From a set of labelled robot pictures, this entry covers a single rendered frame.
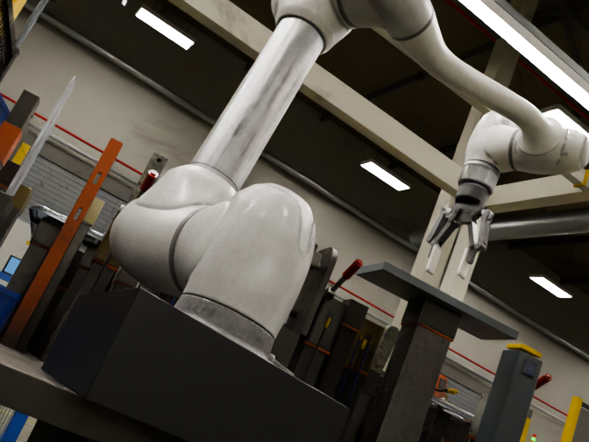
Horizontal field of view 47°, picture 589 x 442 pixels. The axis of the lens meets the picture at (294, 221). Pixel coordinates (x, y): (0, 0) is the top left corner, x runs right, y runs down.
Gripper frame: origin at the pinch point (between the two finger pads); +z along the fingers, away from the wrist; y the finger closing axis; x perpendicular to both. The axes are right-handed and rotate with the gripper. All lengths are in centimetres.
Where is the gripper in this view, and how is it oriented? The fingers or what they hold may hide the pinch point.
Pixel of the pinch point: (448, 264)
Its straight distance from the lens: 164.9
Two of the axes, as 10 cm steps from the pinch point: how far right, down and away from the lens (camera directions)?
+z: -3.8, 8.8, -2.9
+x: -6.3, -4.8, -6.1
